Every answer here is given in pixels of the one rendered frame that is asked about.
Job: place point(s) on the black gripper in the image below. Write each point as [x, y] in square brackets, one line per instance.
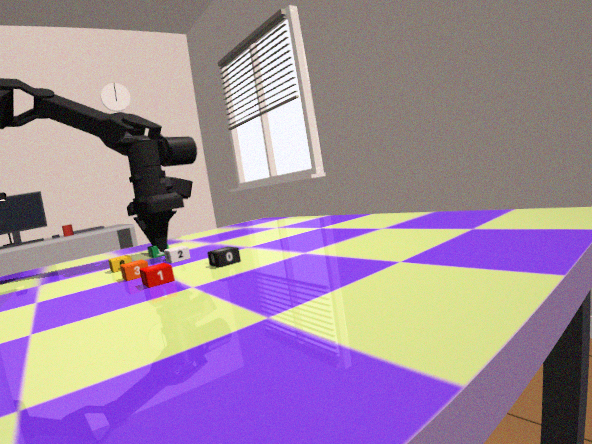
[153, 209]

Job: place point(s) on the white block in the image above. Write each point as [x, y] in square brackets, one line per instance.
[177, 254]

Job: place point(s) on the red block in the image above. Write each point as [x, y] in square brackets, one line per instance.
[156, 275]

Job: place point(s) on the orange block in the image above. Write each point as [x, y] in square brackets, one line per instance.
[131, 270]

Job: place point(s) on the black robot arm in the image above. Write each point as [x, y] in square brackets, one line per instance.
[122, 132]

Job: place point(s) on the yellow block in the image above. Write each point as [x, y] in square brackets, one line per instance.
[115, 263]

